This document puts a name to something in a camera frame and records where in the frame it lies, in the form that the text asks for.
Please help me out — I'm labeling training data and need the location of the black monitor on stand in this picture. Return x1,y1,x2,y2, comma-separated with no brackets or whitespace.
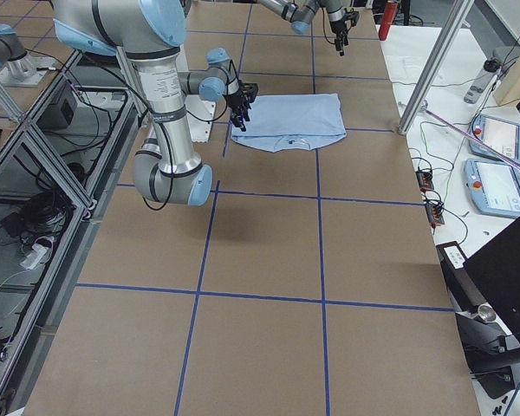
437,217,520,399

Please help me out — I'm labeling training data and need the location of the orange connector board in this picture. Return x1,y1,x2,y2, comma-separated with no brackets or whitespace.
415,168,445,229

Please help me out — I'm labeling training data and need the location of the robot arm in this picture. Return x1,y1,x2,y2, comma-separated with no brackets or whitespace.
53,1,258,205
257,0,359,56

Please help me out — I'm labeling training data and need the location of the aluminium frame post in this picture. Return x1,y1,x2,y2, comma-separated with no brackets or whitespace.
398,0,474,135

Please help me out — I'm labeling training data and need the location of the red cylinder tube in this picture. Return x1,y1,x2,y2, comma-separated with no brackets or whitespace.
378,0,399,41

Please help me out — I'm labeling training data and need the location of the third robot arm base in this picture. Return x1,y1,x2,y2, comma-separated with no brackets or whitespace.
0,23,56,87

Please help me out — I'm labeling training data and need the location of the teach pendant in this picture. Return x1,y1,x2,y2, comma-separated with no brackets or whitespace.
471,114,520,164
464,159,520,218

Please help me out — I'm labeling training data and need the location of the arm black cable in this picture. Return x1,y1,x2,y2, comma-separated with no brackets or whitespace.
112,55,244,213

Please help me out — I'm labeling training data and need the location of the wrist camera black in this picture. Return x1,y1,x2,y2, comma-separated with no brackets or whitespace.
344,10,360,27
242,82,258,103

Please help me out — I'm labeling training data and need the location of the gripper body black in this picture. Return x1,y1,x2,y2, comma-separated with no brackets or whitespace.
228,81,251,113
330,17,348,40

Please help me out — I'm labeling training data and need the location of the black power box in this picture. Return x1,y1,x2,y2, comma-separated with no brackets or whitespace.
37,84,77,129

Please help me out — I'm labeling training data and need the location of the light blue t-shirt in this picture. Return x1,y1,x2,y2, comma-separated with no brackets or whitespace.
231,94,347,153

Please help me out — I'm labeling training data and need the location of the teach pendant near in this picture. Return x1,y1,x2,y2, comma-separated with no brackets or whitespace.
464,159,520,218

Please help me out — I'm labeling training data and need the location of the teach pendant far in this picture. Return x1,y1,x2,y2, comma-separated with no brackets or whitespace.
471,114,520,164

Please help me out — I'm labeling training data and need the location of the reacher grabber stick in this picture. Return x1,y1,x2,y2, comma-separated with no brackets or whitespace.
419,101,520,172

